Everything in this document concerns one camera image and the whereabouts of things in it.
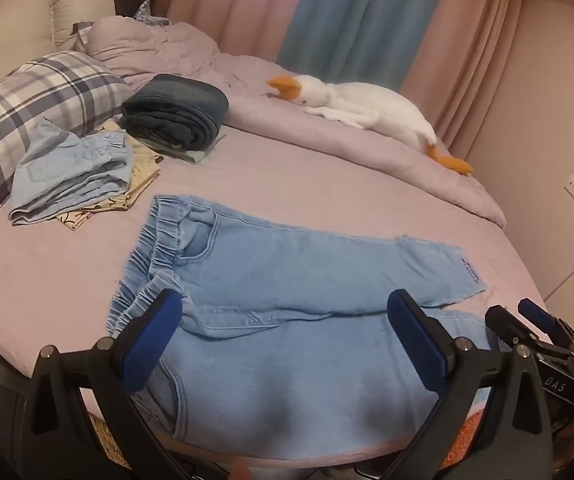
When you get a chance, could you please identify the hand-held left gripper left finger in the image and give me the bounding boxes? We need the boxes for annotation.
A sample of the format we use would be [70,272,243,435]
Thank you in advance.
[27,287,192,480]

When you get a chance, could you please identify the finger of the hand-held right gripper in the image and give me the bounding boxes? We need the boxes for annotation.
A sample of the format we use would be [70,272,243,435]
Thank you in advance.
[518,298,574,362]
[485,304,536,356]

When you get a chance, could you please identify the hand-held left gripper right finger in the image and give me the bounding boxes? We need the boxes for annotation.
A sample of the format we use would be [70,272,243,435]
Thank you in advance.
[382,288,552,480]

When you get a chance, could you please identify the light blue denim pants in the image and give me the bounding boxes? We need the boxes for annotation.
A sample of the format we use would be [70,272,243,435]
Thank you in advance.
[108,195,505,458]

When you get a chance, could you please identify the folded dark denim pants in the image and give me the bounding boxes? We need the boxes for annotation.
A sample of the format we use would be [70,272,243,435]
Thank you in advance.
[121,73,230,153]

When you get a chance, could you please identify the bed with pink sheet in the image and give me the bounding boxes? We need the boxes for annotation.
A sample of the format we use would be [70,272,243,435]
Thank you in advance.
[0,125,550,461]

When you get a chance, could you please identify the beige shaggy rug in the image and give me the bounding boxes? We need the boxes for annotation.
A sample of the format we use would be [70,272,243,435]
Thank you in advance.
[86,410,120,458]

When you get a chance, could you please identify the orange fuzzy cloth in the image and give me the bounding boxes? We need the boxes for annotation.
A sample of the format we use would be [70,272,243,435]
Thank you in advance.
[437,407,490,468]

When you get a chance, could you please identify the folded cream printed garment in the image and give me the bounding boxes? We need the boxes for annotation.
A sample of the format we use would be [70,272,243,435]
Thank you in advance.
[54,120,162,232]

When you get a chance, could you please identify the folded light blue denim garment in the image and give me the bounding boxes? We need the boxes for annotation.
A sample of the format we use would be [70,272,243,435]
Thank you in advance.
[9,116,135,226]

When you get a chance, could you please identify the folded pale green garment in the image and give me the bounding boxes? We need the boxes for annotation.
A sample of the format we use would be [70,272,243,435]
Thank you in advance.
[142,132,226,165]

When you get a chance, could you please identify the pink quilt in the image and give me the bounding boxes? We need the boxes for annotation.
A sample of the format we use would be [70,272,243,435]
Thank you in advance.
[87,16,508,231]

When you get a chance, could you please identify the white goose plush toy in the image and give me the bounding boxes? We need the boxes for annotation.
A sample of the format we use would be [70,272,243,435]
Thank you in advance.
[267,74,474,177]

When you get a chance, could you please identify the plaid pillow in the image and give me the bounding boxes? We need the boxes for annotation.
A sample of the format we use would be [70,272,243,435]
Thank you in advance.
[0,51,132,241]

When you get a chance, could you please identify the pink curtain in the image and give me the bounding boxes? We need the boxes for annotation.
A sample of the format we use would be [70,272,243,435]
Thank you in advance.
[401,0,532,161]
[167,0,318,61]

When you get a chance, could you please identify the blue curtain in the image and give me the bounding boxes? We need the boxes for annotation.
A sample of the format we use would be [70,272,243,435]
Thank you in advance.
[277,0,455,92]

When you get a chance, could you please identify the blue striped garment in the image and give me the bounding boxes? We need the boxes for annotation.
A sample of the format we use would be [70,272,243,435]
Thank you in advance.
[134,2,171,27]

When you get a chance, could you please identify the beige pillow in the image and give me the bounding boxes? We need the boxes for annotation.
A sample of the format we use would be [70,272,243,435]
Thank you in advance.
[49,0,115,52]

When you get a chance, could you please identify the beige padded headboard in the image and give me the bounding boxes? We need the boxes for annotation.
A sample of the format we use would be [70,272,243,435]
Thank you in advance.
[0,0,54,103]

